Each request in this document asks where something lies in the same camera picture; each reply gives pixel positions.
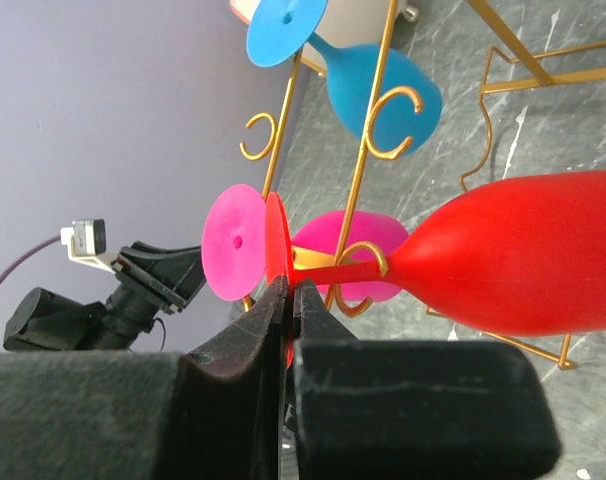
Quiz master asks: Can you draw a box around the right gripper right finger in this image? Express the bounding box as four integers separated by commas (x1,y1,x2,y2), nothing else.
293,281,562,479

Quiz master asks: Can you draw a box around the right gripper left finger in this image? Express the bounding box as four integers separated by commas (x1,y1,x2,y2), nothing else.
0,277,289,479

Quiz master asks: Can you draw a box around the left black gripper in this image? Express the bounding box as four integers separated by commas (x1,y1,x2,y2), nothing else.
105,241,206,335

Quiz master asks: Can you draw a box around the yellow wine glass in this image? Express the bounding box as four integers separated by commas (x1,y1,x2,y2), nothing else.
292,246,335,270

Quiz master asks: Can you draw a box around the red wine glass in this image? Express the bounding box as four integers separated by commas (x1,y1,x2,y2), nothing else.
265,170,606,337

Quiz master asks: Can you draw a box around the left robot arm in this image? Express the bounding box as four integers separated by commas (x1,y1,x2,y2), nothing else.
3,241,206,352

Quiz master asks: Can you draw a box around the pink wine glass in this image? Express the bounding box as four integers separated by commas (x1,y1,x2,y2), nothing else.
201,184,408,301

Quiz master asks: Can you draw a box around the blue wine glass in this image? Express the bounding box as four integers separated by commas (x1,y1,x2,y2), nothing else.
246,0,443,159

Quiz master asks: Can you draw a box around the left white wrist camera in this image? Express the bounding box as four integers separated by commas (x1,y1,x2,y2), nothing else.
60,219,116,272

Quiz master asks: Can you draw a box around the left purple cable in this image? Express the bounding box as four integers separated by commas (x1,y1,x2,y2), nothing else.
0,235,67,311

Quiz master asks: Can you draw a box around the gold wire wine glass rack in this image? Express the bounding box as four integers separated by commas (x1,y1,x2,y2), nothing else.
239,1,606,370

